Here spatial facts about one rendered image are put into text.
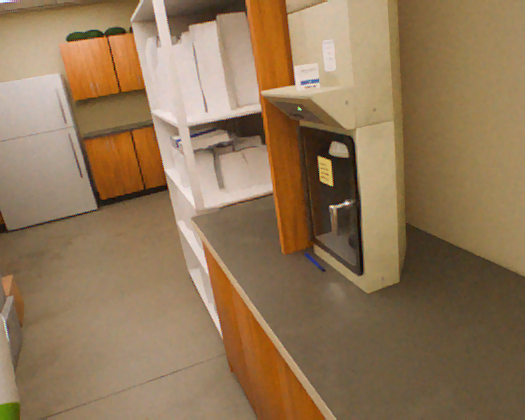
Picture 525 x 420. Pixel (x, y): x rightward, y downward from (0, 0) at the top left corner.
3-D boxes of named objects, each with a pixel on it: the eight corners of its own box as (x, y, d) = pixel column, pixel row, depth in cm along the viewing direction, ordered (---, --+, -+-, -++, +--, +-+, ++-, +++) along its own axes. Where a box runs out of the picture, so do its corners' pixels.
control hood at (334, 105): (298, 117, 129) (294, 85, 126) (357, 128, 101) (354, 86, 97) (264, 124, 126) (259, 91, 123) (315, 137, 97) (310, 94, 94)
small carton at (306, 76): (315, 87, 109) (312, 63, 107) (320, 88, 104) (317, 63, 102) (296, 89, 109) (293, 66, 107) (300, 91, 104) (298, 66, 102)
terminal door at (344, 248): (313, 240, 143) (299, 124, 129) (363, 278, 116) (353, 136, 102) (310, 241, 143) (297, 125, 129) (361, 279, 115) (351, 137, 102)
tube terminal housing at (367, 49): (373, 233, 153) (359, 6, 126) (437, 267, 124) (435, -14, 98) (313, 252, 146) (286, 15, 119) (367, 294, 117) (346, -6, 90)
